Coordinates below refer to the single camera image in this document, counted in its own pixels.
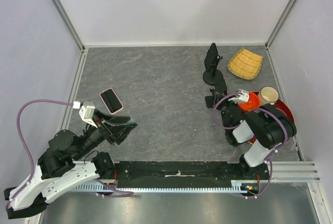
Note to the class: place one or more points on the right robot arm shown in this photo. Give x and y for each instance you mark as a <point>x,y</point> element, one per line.
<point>244,120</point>

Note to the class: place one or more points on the black phone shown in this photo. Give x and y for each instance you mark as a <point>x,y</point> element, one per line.
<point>210,61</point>

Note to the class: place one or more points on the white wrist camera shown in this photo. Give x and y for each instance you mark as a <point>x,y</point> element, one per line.
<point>86,111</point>
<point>240,96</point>

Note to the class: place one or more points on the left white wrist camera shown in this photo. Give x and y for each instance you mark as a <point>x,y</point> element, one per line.
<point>86,111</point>

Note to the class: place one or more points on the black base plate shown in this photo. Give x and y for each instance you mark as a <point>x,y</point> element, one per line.
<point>181,173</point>

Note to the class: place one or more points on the red round tray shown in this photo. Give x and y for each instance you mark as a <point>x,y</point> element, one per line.
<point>283,108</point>

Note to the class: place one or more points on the orange bowl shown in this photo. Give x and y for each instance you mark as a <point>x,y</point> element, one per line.
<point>252,103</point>

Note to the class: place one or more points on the beige cup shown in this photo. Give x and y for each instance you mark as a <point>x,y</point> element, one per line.
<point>268,95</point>

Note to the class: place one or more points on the yellow bamboo tray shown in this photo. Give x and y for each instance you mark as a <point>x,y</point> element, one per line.
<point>245,64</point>

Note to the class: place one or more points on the pink case phone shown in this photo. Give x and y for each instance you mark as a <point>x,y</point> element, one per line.
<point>111,101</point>

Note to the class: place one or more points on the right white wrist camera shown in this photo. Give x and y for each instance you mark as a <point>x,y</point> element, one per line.
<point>240,96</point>

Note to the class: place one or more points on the round base phone stand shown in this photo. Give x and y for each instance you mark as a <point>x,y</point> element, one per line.
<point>214,76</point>

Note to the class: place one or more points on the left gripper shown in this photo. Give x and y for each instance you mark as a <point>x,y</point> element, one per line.
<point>113,132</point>

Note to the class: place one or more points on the folding black phone stand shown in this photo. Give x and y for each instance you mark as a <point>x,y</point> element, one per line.
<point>218,92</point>

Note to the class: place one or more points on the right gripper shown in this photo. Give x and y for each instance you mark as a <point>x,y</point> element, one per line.
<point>217,96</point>

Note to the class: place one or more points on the grey cable duct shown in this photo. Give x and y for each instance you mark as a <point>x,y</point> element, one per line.
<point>232,187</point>

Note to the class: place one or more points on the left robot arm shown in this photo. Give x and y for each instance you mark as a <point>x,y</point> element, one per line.
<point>56,172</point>

